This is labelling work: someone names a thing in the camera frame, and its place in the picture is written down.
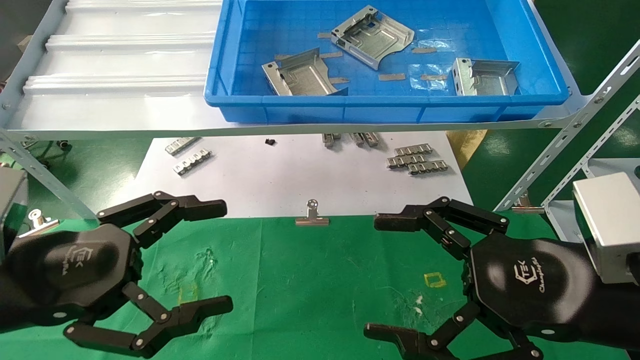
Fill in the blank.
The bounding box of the curved sheet metal bracket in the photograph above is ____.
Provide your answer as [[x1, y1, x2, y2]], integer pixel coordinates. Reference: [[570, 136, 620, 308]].
[[331, 5, 416, 71]]

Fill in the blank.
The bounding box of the white paper sheet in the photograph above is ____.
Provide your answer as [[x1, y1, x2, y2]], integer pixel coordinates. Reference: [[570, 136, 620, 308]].
[[129, 131, 476, 219]]

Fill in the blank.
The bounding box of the blue plastic bin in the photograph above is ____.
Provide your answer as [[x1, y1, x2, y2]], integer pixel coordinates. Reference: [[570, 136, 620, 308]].
[[204, 0, 571, 124]]

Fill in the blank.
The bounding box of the grey metal shelf rack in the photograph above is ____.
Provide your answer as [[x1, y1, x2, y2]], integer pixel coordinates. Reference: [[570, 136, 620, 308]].
[[0, 0, 640, 222]]

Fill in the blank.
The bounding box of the grey side shelf unit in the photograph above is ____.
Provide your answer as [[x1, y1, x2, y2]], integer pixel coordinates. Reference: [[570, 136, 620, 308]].
[[542, 95, 640, 243]]

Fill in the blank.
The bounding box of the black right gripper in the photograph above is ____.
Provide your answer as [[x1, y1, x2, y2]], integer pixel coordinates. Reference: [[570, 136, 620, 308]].
[[363, 196, 640, 360]]

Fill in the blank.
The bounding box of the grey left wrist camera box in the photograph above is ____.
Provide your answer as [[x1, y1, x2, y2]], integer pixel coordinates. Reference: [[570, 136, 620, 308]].
[[0, 167, 29, 261]]

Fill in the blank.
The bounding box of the sheet metal bracket with flange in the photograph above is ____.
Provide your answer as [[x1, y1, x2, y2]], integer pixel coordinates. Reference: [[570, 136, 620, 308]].
[[261, 47, 349, 97]]

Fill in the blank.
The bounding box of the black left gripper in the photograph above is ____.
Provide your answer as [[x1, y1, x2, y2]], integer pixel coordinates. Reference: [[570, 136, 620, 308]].
[[0, 191, 234, 359]]

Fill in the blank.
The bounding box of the green cloth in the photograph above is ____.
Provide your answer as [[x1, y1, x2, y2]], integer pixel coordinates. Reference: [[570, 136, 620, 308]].
[[0, 210, 631, 360]]

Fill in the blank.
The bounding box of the small boxy sheet metal bracket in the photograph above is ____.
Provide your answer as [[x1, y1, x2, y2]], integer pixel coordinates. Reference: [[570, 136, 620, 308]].
[[451, 57, 521, 97]]

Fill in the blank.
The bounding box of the clear plastic film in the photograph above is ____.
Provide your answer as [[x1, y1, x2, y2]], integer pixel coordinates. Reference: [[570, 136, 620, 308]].
[[407, 63, 451, 91]]

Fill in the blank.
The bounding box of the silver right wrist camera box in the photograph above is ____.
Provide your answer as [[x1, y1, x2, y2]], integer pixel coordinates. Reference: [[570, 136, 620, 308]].
[[572, 172, 640, 286]]

